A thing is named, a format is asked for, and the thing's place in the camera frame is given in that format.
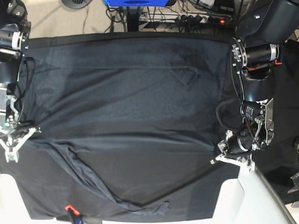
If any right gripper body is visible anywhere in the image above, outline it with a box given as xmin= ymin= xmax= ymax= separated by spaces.
xmin=0 ymin=121 xmax=34 ymax=142

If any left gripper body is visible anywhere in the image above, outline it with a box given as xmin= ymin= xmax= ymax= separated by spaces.
xmin=217 ymin=130 xmax=252 ymax=161

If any dark grey T-shirt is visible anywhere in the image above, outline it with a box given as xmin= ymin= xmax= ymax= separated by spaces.
xmin=1 ymin=38 xmax=234 ymax=222

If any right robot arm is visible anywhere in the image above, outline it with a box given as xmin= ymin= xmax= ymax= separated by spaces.
xmin=0 ymin=0 xmax=36 ymax=146

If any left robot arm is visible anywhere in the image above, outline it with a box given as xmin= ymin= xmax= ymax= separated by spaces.
xmin=211 ymin=0 xmax=299 ymax=169

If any black table cloth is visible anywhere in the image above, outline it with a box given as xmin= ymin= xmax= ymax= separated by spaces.
xmin=0 ymin=32 xmax=299 ymax=221

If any white panel left corner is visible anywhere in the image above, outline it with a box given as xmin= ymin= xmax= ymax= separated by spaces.
xmin=0 ymin=174 xmax=58 ymax=224

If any red black clamp right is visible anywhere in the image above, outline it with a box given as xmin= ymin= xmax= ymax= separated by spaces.
xmin=274 ymin=45 xmax=283 ymax=65

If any red blue clamp bottom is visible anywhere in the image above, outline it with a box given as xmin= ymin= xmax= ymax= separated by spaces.
xmin=64 ymin=204 xmax=85 ymax=224

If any round grey floor base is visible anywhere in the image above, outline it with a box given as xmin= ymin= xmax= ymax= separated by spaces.
xmin=61 ymin=0 xmax=92 ymax=9

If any blue plastic box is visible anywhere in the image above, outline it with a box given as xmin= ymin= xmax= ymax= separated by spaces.
xmin=103 ymin=0 xmax=176 ymax=7

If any white power strip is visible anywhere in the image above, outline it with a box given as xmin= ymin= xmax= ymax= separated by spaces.
xmin=139 ymin=11 xmax=232 ymax=25

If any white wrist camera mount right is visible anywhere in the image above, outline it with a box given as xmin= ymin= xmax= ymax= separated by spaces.
xmin=0 ymin=139 xmax=26 ymax=163

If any black table leg post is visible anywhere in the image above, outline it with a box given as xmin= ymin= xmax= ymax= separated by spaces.
xmin=124 ymin=7 xmax=144 ymax=32

